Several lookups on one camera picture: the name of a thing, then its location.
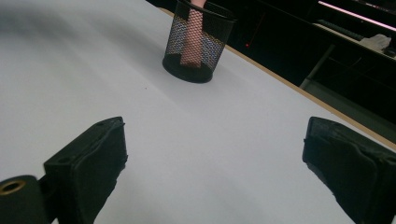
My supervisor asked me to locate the computer monitor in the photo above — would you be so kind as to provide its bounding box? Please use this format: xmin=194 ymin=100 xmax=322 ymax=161
xmin=317 ymin=0 xmax=396 ymax=33

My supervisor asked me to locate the background desk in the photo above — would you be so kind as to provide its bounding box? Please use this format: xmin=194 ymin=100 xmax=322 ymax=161
xmin=299 ymin=21 xmax=396 ymax=145

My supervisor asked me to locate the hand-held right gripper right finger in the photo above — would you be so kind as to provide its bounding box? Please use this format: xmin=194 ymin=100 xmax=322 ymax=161
xmin=302 ymin=116 xmax=396 ymax=224

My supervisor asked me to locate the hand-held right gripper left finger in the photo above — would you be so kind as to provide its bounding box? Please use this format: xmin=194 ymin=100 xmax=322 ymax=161
xmin=43 ymin=116 xmax=129 ymax=224

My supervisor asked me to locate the black keyboard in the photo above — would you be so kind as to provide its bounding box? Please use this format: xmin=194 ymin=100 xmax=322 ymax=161
xmin=317 ymin=19 xmax=365 ymax=42

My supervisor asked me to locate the black mesh pen holder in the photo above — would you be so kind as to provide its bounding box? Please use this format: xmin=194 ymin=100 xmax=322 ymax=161
xmin=162 ymin=0 xmax=238 ymax=84

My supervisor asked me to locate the pink hairbrush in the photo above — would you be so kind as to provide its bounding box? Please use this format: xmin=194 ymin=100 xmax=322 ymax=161
xmin=179 ymin=0 xmax=206 ymax=69

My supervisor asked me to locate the white crumpled cloth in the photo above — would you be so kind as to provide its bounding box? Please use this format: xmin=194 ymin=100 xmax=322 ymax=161
xmin=361 ymin=33 xmax=392 ymax=54

